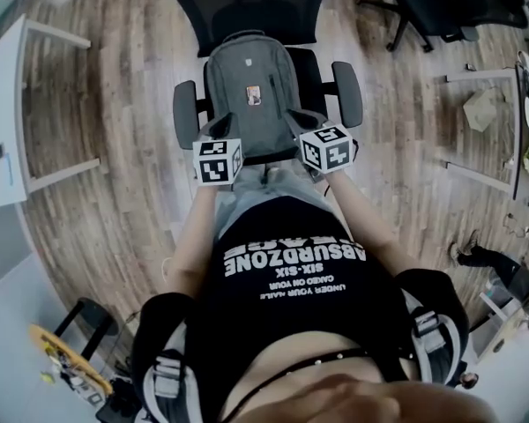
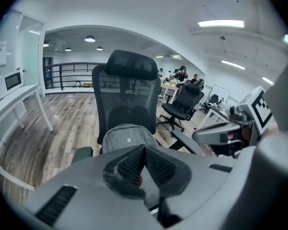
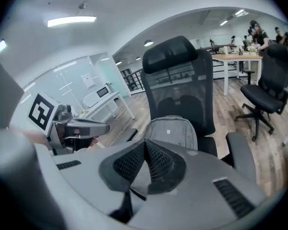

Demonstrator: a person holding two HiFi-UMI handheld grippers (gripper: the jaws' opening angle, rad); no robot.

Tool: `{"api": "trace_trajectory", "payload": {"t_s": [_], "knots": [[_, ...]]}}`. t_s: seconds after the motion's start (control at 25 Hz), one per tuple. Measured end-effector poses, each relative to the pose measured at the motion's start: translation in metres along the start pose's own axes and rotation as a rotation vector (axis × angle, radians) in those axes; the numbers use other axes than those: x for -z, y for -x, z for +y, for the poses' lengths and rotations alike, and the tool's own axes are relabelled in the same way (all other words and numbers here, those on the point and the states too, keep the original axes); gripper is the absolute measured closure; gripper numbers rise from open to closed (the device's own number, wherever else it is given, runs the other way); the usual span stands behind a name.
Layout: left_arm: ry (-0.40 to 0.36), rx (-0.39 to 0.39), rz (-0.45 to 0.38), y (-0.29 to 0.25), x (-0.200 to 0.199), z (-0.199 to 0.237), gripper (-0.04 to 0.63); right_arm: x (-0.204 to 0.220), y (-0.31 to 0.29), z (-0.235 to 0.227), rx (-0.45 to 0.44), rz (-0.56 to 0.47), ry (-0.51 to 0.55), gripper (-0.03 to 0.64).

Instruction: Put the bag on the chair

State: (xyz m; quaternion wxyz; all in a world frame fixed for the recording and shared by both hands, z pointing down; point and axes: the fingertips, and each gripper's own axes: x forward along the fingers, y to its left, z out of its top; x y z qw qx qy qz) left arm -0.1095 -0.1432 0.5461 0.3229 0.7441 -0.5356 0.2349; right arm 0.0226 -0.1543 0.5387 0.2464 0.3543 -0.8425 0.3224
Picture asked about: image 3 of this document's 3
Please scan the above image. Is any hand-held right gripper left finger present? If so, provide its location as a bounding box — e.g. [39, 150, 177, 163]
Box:
[35, 139, 149, 230]

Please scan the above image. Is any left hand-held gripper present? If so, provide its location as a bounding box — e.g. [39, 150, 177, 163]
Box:
[27, 92, 111, 156]

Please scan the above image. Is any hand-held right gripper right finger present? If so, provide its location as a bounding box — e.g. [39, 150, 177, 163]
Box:
[131, 139, 267, 230]

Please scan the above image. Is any grey fabric backpack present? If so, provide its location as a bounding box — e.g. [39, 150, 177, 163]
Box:
[130, 115, 199, 200]

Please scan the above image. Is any black mesh office chair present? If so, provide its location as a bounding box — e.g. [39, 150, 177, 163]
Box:
[124, 35, 258, 184]

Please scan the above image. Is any person's left forearm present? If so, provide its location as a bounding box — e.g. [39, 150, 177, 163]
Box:
[11, 125, 49, 145]

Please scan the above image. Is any person's left hand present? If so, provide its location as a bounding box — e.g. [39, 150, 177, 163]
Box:
[86, 137, 107, 151]

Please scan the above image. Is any white desk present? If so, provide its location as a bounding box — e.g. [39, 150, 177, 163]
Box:
[77, 91, 136, 122]

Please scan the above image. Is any white microwave oven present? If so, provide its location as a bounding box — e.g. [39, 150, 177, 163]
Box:
[96, 85, 111, 99]

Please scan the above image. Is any white paper poster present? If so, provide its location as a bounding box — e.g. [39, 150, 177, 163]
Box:
[81, 72, 97, 89]

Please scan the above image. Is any black metal railing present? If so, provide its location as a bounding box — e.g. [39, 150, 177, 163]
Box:
[120, 58, 243, 95]

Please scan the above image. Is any wooden top desk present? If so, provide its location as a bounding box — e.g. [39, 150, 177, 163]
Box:
[212, 53, 264, 96]

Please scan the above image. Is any pale flower bouquet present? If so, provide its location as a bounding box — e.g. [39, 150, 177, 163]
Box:
[246, 44, 260, 56]

